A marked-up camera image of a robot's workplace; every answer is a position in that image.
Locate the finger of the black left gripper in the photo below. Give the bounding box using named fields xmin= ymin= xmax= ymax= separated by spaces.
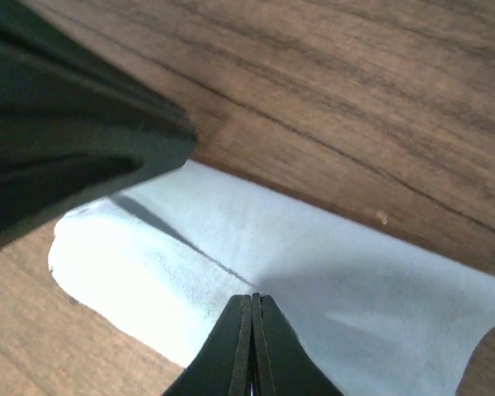
xmin=0 ymin=1 xmax=197 ymax=248

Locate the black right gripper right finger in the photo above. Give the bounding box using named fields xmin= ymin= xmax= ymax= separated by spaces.
xmin=252 ymin=293 xmax=342 ymax=396

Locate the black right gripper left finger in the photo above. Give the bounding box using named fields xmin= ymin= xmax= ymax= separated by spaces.
xmin=165 ymin=295 xmax=252 ymax=396

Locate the light blue cleaning cloth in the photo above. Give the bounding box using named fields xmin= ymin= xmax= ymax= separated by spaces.
xmin=48 ymin=162 xmax=495 ymax=395

